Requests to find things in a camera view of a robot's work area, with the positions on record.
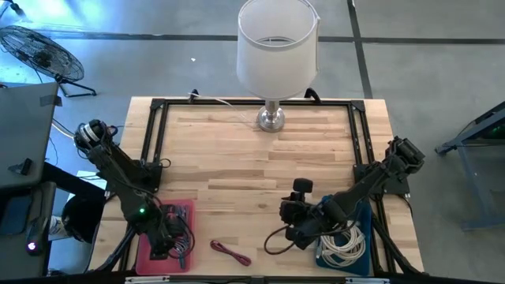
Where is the black cable loop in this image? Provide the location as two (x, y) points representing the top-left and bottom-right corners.
(303, 87), (324, 104)

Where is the blue metal table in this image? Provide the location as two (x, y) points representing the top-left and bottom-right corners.
(435, 100), (505, 233)

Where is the black clip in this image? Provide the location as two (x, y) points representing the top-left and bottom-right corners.
(6, 157), (35, 177)

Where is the blue plastic tray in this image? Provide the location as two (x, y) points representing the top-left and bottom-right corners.
(314, 196), (374, 277)

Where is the silver lamp with white shade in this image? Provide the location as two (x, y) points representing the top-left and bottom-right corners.
(235, 0), (322, 134)

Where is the black device with pink light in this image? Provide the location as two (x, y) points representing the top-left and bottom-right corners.
(24, 215), (49, 256)

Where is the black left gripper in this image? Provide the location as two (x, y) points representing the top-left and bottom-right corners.
(148, 212), (189, 262)

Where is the black floor fan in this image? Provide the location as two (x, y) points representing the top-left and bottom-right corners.
(0, 24), (98, 99)

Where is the black tape strip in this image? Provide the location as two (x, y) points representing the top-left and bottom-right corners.
(39, 93), (63, 108)

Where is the black round bin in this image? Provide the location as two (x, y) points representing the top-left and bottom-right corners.
(61, 194), (107, 244)

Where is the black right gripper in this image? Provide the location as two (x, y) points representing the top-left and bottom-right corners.
(279, 177), (331, 251)

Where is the white paper sheet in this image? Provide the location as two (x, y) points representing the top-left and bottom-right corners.
(76, 170), (107, 190)

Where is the white sneaker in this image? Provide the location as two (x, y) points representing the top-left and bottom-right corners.
(47, 215), (71, 241)

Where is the dark grey desk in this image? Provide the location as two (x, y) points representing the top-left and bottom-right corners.
(0, 181), (57, 279)

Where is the white lamp cord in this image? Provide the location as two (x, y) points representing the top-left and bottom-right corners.
(188, 92), (260, 128)

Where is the red plastic tray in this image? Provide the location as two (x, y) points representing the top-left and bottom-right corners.
(135, 198), (197, 276)

